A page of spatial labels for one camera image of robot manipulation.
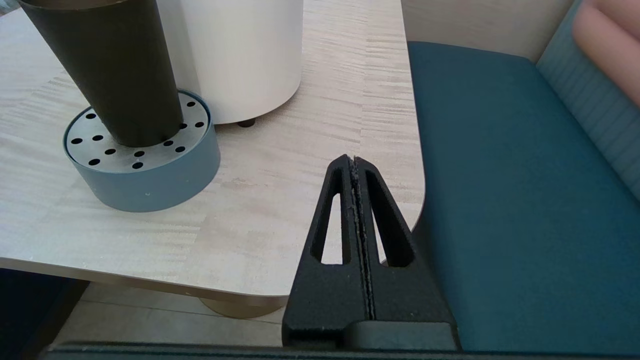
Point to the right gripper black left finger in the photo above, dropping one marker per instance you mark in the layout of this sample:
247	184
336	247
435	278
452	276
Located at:
325	300

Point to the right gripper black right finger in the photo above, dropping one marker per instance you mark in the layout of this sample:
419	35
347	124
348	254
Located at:
405	295

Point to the black plastic cup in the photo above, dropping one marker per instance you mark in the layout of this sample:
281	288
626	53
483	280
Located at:
115	70

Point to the large grey perforated drip tray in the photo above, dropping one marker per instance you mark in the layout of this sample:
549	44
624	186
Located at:
160	180

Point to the large dark tea dispenser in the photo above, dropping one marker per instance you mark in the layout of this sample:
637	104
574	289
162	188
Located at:
240	60

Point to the pink cylindrical bolster cushion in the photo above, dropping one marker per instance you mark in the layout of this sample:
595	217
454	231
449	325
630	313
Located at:
615	45

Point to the beige table pedestal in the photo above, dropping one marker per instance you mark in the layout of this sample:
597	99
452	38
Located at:
245	307

